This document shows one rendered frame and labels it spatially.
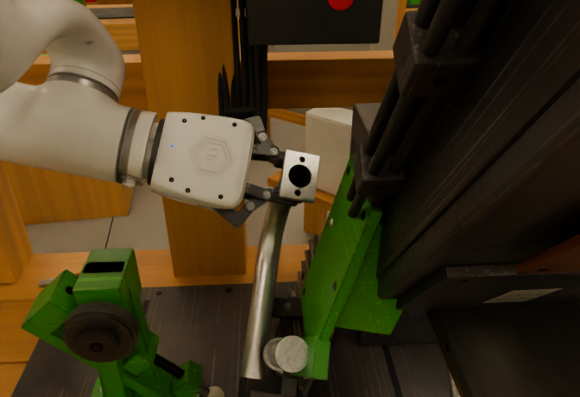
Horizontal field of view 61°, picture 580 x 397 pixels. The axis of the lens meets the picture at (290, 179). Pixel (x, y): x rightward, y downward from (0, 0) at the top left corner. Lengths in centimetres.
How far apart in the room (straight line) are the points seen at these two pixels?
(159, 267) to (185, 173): 51
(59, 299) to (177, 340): 30
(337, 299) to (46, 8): 37
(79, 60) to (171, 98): 26
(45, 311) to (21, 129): 19
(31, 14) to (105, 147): 14
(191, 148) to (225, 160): 4
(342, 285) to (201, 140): 21
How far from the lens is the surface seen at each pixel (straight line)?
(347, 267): 49
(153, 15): 77
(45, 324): 61
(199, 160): 53
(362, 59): 88
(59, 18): 49
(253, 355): 65
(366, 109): 76
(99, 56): 57
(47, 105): 55
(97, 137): 53
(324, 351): 55
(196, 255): 95
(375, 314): 55
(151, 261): 104
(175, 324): 88
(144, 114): 55
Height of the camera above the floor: 152
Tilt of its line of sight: 30 degrees down
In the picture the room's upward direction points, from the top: straight up
